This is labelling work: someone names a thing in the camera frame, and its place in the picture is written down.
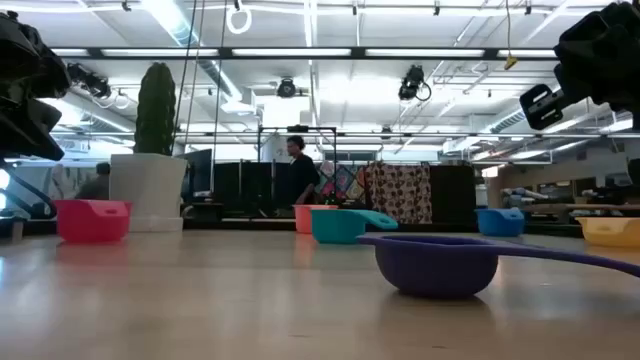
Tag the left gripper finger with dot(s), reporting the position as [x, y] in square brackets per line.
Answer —
[27, 127]

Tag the person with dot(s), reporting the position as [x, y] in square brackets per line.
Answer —
[95, 187]
[301, 175]

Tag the black background monitor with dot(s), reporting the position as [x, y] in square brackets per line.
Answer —
[201, 172]

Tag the orange measuring cup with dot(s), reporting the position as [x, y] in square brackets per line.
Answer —
[302, 220]

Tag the dark indigo measuring cup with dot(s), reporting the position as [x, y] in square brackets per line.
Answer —
[435, 270]

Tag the black partition panel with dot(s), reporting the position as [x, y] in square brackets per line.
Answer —
[452, 192]

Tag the black ceiling spotlight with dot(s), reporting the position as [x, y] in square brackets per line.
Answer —
[286, 88]
[412, 80]
[92, 82]

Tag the wooden background table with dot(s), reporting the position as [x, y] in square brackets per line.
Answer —
[600, 206]

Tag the colourful patchwork quilt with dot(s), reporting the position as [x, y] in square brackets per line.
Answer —
[345, 182]

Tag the small grey post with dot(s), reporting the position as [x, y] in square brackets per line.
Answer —
[18, 230]

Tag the red measuring cup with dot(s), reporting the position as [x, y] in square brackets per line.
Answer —
[90, 222]

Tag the teal measuring cup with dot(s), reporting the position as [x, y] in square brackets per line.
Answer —
[335, 227]

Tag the black folding partition screen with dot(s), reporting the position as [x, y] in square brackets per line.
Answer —
[240, 185]

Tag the green cactus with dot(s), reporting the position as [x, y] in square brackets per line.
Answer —
[155, 110]

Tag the black aluminium table frame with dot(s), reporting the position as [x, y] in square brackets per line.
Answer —
[240, 225]

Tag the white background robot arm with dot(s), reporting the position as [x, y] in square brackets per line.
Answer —
[520, 194]

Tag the yellow measuring cup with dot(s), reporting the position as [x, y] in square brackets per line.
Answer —
[610, 232]

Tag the black office chair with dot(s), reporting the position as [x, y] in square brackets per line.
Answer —
[45, 210]

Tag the white plant pot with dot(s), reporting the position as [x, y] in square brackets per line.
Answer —
[147, 190]

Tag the blue measuring cup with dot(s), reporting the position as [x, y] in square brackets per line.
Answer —
[500, 223]

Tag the leaf pattern curtain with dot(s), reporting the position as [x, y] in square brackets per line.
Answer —
[62, 182]

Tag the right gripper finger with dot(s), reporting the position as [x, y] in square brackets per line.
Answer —
[542, 106]

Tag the brown dotted cloth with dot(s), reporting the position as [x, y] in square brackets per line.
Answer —
[400, 195]

